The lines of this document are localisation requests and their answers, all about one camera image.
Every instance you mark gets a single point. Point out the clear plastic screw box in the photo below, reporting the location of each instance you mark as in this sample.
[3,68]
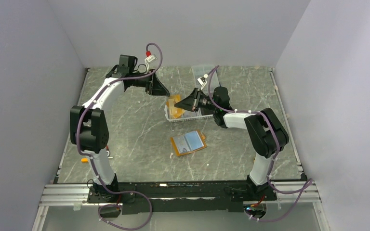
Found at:
[201,74]

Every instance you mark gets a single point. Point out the silver VIP card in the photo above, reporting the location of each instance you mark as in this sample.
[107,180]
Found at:
[182,147]

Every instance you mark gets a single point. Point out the aluminium frame rail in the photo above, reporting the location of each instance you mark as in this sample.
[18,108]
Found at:
[82,194]

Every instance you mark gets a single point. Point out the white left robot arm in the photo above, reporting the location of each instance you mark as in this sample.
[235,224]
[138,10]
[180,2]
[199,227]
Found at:
[88,124]

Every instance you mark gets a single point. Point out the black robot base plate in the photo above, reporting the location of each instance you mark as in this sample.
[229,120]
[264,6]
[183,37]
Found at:
[179,205]

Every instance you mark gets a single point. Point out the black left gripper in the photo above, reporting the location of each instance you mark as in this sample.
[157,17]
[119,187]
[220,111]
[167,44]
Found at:
[156,87]

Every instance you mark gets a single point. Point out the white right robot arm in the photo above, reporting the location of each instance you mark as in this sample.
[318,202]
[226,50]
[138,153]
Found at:
[267,135]

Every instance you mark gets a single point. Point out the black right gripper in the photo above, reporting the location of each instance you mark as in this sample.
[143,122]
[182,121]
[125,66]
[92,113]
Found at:
[191,102]

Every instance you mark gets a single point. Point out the white plastic basket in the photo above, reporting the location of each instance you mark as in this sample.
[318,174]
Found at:
[186,116]

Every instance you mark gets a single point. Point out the red handled adjustable wrench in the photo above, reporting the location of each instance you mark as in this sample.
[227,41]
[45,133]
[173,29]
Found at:
[108,153]

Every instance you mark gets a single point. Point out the orange leather card holder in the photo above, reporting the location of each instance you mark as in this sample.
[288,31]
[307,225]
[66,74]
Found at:
[195,139]

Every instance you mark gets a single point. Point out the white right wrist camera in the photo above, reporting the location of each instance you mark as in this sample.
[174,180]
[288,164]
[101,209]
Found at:
[202,81]

